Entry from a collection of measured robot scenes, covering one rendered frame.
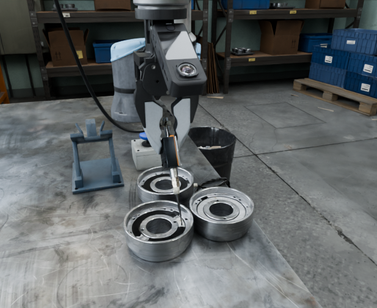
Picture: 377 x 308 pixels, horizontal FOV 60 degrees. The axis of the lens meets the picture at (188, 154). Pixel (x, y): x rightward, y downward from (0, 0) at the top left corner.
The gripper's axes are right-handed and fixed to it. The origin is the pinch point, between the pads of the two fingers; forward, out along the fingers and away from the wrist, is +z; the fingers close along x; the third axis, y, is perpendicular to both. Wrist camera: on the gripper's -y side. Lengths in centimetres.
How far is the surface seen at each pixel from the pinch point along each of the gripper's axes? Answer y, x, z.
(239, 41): 398, -202, 38
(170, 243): -11.2, 2.8, 9.4
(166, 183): 7.5, -1.2, 11.0
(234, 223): -10.0, -7.4, 9.2
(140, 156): 17.8, 2.1, 9.6
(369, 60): 244, -285, 42
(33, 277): -8.1, 21.4, 13.0
